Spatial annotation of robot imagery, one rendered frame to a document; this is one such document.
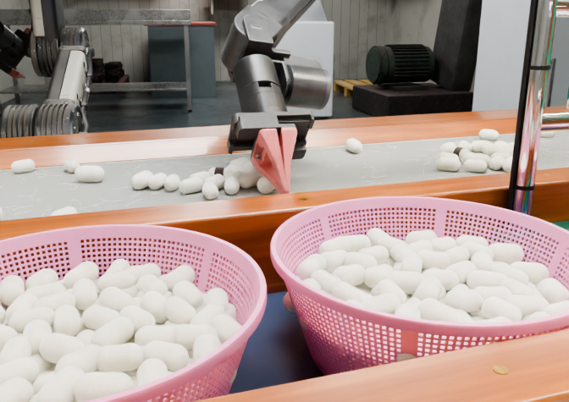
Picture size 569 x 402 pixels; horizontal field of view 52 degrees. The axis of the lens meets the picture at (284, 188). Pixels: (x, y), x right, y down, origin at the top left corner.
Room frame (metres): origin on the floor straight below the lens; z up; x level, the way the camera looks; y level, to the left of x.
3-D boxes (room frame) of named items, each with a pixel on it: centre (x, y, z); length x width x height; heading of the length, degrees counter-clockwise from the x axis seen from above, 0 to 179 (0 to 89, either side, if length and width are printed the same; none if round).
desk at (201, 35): (7.72, 1.31, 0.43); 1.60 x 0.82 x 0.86; 8
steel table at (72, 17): (6.08, 1.92, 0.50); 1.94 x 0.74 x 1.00; 98
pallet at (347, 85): (7.15, -1.17, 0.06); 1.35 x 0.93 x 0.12; 8
